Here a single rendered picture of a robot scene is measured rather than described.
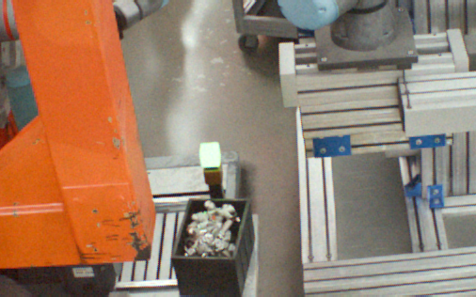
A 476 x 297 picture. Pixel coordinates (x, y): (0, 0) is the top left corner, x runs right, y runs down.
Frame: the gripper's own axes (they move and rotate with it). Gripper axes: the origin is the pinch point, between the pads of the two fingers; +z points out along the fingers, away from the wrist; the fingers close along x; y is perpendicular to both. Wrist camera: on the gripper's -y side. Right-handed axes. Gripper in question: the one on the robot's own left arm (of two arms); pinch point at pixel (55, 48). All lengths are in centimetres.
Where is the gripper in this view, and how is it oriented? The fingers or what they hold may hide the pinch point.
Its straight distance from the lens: 262.8
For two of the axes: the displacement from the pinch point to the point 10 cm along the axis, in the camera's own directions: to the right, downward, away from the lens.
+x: -7.4, -3.6, 5.6
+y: 0.9, 7.8, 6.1
